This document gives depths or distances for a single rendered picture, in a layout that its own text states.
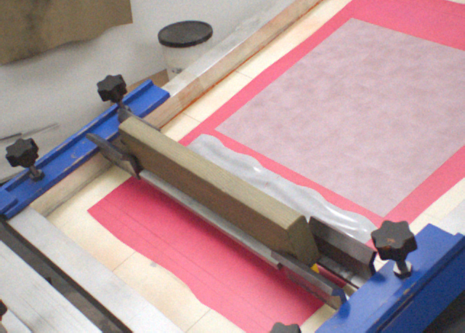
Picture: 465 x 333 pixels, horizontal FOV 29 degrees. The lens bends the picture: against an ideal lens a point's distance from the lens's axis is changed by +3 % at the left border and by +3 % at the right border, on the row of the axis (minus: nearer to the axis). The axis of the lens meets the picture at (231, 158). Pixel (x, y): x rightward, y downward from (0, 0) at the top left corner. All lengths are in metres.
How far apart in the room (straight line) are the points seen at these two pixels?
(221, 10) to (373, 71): 2.38
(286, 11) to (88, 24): 1.83
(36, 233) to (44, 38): 1.99
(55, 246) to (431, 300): 0.50
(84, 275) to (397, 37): 0.59
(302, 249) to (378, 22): 0.52
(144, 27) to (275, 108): 2.18
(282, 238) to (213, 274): 0.15
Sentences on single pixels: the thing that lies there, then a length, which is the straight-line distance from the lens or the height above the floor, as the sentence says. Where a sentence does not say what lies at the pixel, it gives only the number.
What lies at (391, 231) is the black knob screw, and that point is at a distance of 0.94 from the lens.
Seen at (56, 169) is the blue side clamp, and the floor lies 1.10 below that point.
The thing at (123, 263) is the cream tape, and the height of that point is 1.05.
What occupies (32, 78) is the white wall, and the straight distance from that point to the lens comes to 3.29.
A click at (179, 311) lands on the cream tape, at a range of 1.09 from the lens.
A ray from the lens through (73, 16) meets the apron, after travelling 3.23.
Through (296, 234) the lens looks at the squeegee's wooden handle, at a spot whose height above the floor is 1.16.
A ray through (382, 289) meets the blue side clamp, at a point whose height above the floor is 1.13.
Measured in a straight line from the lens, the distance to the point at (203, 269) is 1.13.
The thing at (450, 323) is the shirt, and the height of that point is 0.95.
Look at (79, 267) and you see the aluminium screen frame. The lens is 1.16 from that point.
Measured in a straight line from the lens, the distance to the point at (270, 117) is 1.31.
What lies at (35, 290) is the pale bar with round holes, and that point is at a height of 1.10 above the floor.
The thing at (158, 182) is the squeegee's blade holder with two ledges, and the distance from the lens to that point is 1.21.
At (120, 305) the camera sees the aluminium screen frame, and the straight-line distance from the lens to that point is 1.09.
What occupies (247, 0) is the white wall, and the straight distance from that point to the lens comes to 3.75.
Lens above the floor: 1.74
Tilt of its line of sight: 30 degrees down
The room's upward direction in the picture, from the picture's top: 8 degrees counter-clockwise
